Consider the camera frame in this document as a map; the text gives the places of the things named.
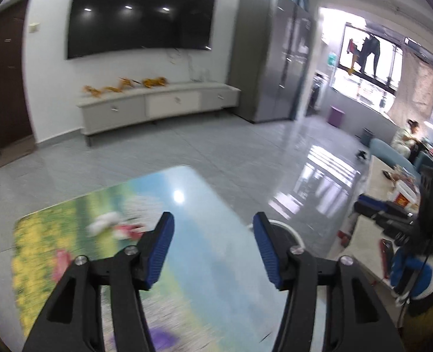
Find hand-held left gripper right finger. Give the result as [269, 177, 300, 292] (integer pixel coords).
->
[252, 211, 405, 352]

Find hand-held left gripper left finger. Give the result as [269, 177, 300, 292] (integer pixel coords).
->
[21, 211, 175, 352]

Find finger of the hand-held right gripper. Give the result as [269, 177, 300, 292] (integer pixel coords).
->
[355, 194, 415, 214]
[374, 213, 419, 237]

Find small red wrapper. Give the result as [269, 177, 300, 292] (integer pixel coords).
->
[116, 223, 147, 241]

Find small white tissue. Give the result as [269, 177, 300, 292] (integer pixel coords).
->
[86, 213, 120, 235]

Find large red snack wrapper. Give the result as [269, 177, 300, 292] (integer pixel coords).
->
[51, 249, 81, 283]

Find person's right hand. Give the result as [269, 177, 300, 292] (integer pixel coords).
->
[389, 248, 433, 301]

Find white dining table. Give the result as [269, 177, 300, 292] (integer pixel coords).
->
[349, 154, 422, 275]

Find white bucket red label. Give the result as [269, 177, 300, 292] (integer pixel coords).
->
[390, 183, 419, 208]

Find red black packet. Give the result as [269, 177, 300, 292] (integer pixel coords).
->
[380, 238, 394, 279]

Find landscape print table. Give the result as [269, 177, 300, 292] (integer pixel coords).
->
[11, 165, 298, 352]

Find blue chair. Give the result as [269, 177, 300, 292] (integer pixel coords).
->
[370, 137, 419, 177]

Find purple stool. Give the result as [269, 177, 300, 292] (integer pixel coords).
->
[327, 106, 345, 127]

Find grey washing machine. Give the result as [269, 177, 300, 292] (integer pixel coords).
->
[306, 75, 323, 116]

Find beige hanging blanket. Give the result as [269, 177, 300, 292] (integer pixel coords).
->
[387, 49, 433, 121]

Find dark hanging garment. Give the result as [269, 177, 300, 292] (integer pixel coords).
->
[359, 34, 382, 77]

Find white television cabinet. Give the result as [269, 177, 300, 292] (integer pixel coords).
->
[76, 81, 241, 146]

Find red hanging garment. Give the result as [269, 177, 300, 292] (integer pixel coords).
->
[346, 38, 360, 74]

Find short golden dragon ornament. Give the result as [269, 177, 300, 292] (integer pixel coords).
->
[142, 76, 168, 89]

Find grey double-door fridge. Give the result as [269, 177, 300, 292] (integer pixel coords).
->
[227, 0, 314, 123]

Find brown doormat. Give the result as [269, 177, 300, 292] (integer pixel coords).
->
[0, 134, 37, 169]

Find dark brown door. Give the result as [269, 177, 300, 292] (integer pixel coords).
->
[0, 0, 34, 151]

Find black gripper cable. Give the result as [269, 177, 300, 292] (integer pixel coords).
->
[398, 253, 433, 329]

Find black wall television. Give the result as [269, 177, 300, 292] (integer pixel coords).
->
[67, 0, 217, 60]

